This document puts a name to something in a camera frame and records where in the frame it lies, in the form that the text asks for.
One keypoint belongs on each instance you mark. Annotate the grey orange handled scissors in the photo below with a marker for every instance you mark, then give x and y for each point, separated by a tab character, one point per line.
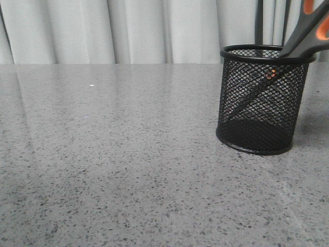
308	38

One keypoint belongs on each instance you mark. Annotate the black mesh pen bucket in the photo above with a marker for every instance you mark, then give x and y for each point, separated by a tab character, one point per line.
260	98

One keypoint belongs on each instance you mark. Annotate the grey pleated curtain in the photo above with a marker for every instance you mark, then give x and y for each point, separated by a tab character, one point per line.
138	32

